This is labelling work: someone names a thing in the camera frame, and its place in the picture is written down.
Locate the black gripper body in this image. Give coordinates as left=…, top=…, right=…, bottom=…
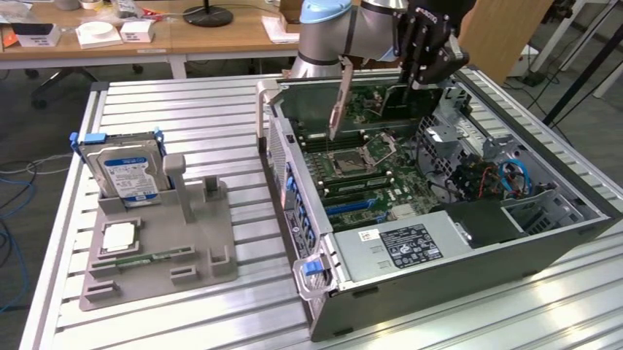
left=393, top=0, right=477, bottom=48

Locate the graphics card with metal bracket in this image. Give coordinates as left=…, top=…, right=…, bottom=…
left=329, top=55, right=447, bottom=141

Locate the wooden cabinet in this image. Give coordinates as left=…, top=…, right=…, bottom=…
left=457, top=0, right=557, bottom=79

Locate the metal disk bay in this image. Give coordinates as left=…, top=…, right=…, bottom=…
left=417, top=105, right=489, bottom=176

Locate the metal socket cover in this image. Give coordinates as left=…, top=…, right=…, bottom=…
left=362, top=131, right=403, bottom=161

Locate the white paper stack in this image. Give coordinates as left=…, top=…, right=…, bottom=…
left=262, top=15, right=301, bottom=44

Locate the black slanted pole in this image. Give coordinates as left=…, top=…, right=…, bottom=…
left=542, top=36, right=623, bottom=127

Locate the CPU socket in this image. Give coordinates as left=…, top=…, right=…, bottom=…
left=329, top=147, right=374, bottom=176

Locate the green motherboard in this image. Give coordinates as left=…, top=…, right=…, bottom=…
left=294, top=122, right=439, bottom=229

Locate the blue expansion slot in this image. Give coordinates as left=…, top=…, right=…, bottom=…
left=325, top=198, right=381, bottom=216

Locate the black lamp base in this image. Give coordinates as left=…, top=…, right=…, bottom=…
left=183, top=0, right=234, bottom=28

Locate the grey power supply unit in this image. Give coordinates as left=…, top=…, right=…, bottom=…
left=334, top=211, right=474, bottom=284

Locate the small white box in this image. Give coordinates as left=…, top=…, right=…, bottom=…
left=121, top=20, right=157, bottom=43

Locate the blue case latch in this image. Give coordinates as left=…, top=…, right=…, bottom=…
left=301, top=260, right=326, bottom=280

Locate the black open PC case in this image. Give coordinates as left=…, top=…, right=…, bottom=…
left=257, top=65, right=623, bottom=343

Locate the wooden desk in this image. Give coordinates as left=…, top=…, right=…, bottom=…
left=0, top=0, right=438, bottom=79

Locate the hard disk in blue caddy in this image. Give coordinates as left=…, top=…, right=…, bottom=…
left=70, top=126, right=170, bottom=209

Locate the black office chair base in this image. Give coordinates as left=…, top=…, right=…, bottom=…
left=27, top=65, right=146, bottom=109

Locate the silver CPU chip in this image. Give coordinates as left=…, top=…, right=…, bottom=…
left=101, top=224, right=142, bottom=254

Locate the white box with black top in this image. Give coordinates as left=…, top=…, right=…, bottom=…
left=10, top=22, right=63, bottom=47

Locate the green RAM stick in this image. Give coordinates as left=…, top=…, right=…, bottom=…
left=91, top=249, right=193, bottom=271

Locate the grey parts rack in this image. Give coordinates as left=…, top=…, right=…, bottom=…
left=79, top=152, right=241, bottom=311

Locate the red wire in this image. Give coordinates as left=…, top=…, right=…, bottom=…
left=474, top=166, right=494, bottom=200

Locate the blue wire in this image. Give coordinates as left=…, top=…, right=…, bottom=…
left=499, top=158, right=535, bottom=198

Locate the grey floor cable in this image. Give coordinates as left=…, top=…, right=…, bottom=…
left=0, top=152, right=72, bottom=176

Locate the blue floor cable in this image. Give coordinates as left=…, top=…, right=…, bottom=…
left=0, top=178, right=38, bottom=314

